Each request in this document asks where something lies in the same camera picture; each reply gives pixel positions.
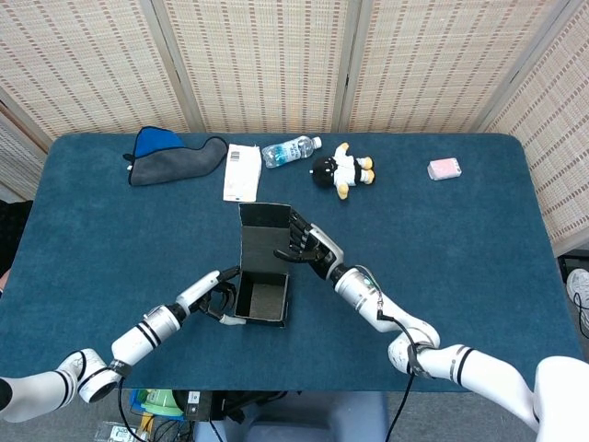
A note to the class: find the pink tissue pack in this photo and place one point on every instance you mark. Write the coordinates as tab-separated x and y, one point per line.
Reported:
444	168

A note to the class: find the black white penguin plush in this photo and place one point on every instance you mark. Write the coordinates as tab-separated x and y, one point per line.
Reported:
343	168

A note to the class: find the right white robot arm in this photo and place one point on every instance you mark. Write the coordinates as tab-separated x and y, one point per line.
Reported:
460	364

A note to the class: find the green plastic container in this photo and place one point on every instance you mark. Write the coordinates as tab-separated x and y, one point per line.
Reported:
158	403

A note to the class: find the grey and blue cloth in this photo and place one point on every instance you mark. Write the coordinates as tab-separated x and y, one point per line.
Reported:
175	163

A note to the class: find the white sneaker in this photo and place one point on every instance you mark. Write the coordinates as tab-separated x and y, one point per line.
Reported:
579	290

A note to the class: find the woven bamboo screen panel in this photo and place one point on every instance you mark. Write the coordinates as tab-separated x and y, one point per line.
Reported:
557	138
18	156
92	60
437	60
262	60

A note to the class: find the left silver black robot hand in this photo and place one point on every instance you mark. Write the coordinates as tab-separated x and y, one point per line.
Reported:
200	292

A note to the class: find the blue cloth-covered table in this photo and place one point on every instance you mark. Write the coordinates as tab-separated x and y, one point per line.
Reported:
460	253

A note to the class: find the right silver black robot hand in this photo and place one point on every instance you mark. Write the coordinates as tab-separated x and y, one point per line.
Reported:
322	251

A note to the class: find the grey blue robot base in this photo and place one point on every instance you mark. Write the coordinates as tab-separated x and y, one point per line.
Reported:
299	419

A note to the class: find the black cardboard box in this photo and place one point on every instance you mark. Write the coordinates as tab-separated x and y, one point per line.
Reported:
262	244

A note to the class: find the white labelled packet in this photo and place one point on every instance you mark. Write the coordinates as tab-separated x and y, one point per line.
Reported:
115	433

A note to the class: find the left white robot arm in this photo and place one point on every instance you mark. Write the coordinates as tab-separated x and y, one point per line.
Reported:
138	336

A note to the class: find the white paper packet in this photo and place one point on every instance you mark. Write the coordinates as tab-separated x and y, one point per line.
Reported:
241	175

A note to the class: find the black device with white label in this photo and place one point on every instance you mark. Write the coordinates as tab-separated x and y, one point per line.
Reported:
195	405

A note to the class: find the clear plastic water bottle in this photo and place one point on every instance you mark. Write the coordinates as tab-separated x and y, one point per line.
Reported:
285	152

